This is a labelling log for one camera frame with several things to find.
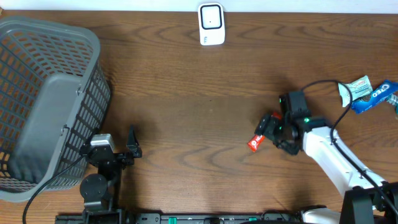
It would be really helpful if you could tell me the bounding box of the mint green snack packet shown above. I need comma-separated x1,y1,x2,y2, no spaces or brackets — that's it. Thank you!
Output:
338,75,373,108

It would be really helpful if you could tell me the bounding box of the blue liquid bottle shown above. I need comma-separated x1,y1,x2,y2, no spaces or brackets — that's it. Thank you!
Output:
386,94,398,114

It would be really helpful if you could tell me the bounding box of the red snack stick packet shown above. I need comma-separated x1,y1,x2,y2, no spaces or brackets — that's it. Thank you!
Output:
248,112,282,152

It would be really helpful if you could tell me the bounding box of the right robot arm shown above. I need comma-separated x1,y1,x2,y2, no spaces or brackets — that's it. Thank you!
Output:
248,112,397,223

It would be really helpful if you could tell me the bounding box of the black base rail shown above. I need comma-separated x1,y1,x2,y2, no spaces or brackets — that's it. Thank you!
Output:
55,212,343,224

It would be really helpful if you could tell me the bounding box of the blue Oreo packet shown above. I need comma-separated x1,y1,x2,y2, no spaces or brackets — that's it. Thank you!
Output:
351,80,397,114

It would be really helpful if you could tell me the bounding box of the grey plastic basket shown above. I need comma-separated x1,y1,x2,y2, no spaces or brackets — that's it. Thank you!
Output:
1,16,111,202

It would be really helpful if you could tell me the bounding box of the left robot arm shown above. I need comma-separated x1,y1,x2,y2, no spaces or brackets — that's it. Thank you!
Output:
80,126,142,224

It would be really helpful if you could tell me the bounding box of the white barcode scanner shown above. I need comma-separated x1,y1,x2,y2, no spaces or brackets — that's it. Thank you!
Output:
197,2,226,46

